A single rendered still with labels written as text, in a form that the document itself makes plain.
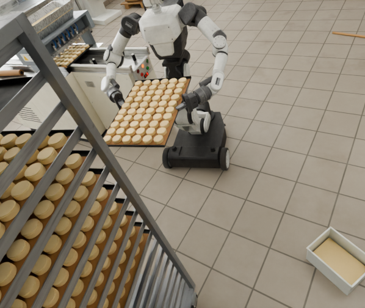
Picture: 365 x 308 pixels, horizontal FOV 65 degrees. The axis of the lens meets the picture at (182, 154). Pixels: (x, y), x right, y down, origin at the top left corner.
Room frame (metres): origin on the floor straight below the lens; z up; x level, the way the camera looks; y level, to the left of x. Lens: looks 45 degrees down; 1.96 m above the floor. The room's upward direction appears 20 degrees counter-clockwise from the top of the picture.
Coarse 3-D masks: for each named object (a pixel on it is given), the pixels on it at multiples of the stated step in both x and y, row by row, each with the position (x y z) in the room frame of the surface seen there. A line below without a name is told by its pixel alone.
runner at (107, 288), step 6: (132, 216) 0.67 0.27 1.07; (132, 222) 0.65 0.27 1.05; (132, 228) 0.64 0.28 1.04; (126, 234) 0.61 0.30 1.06; (126, 240) 0.59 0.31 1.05; (120, 246) 0.56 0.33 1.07; (120, 252) 0.55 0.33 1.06; (120, 258) 0.53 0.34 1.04; (114, 264) 0.51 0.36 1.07; (114, 270) 0.49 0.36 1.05; (114, 276) 0.48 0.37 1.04; (108, 282) 0.45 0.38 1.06; (108, 288) 0.44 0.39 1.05; (102, 294) 0.42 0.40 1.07; (102, 300) 0.41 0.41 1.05; (102, 306) 0.39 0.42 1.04
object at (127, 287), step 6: (144, 234) 0.71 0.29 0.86; (144, 240) 0.68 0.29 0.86; (138, 246) 0.65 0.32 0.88; (144, 246) 0.65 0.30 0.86; (138, 252) 0.63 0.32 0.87; (138, 258) 0.61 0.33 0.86; (132, 264) 0.58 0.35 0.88; (138, 264) 0.58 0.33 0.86; (132, 270) 0.57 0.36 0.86; (132, 276) 0.54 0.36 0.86; (126, 282) 0.52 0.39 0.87; (126, 288) 0.50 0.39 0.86; (126, 294) 0.48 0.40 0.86; (120, 300) 0.47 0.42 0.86; (120, 306) 0.45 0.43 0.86
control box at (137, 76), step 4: (144, 60) 2.38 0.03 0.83; (148, 60) 2.42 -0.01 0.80; (140, 64) 2.34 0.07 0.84; (144, 64) 2.37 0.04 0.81; (148, 64) 2.41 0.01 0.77; (136, 68) 2.29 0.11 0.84; (140, 68) 2.32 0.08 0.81; (144, 68) 2.35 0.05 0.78; (152, 68) 2.43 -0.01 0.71; (136, 72) 2.27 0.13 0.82; (140, 72) 2.31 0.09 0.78; (144, 72) 2.34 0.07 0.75; (148, 72) 2.38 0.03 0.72; (136, 76) 2.26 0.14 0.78; (140, 76) 2.29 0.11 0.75; (144, 76) 2.32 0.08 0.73; (136, 80) 2.27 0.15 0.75
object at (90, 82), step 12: (96, 60) 2.72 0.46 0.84; (132, 60) 2.45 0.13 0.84; (72, 72) 2.68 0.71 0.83; (84, 72) 2.57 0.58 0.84; (96, 72) 2.48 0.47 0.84; (84, 84) 2.64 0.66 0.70; (96, 84) 2.53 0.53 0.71; (120, 84) 2.33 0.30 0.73; (132, 84) 2.24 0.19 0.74; (96, 96) 2.58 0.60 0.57; (96, 108) 2.65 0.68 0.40; (108, 108) 2.54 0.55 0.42; (108, 120) 2.61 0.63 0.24
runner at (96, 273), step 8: (128, 200) 0.69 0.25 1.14; (120, 216) 0.63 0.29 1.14; (112, 232) 0.57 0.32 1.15; (112, 240) 0.56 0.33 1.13; (104, 248) 0.52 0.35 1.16; (104, 256) 0.50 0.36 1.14; (96, 272) 0.46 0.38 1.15; (96, 280) 0.44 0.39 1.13; (88, 288) 0.41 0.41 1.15; (88, 296) 0.39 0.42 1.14; (80, 304) 0.37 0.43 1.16
